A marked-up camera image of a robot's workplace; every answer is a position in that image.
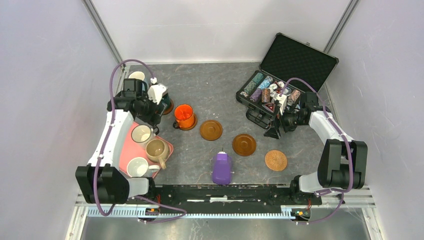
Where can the brown wooden coaster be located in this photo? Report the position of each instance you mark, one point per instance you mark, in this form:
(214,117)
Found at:
(169,108)
(244,145)
(191,127)
(211,130)

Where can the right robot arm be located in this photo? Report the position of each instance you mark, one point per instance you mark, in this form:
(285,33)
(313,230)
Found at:
(342,165)

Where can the dark green mug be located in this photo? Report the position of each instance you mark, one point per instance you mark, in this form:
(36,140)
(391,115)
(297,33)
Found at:
(166,100)

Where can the white mug dark handle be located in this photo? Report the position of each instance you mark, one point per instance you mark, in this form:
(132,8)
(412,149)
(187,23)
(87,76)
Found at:
(142,135)

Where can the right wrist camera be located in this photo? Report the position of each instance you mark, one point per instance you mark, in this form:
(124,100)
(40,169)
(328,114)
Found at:
(281,101)

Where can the pink tray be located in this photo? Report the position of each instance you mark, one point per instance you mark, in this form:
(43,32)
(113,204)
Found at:
(131,150)

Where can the black poker chip case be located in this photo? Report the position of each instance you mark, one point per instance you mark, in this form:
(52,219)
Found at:
(286,58)

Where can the beige mug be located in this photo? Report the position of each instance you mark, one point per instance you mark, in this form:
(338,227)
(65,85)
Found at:
(158,152)

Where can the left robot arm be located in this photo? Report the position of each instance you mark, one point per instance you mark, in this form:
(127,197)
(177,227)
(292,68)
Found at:
(100,180)

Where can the purple plastic box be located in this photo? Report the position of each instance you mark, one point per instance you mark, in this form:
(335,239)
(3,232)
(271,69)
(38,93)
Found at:
(222,169)

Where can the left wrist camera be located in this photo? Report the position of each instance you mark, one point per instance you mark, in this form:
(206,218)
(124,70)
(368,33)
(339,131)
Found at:
(156,91)

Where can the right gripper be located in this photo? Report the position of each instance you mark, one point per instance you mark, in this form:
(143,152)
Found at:
(273,131)

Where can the orange mug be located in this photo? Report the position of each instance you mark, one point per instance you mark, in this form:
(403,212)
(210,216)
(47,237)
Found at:
(184,116)

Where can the woven rattan coaster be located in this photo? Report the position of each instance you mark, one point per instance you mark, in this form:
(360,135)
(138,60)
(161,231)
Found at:
(276,160)

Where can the light blue mug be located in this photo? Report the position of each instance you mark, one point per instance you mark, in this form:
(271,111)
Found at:
(138,76)

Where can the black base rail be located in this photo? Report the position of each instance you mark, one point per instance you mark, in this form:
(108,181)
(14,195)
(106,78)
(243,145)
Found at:
(229,199)

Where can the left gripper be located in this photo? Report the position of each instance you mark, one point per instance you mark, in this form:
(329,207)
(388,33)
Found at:
(153,119)

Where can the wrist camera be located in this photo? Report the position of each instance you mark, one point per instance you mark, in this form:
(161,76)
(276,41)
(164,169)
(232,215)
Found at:
(156,91)
(281,101)

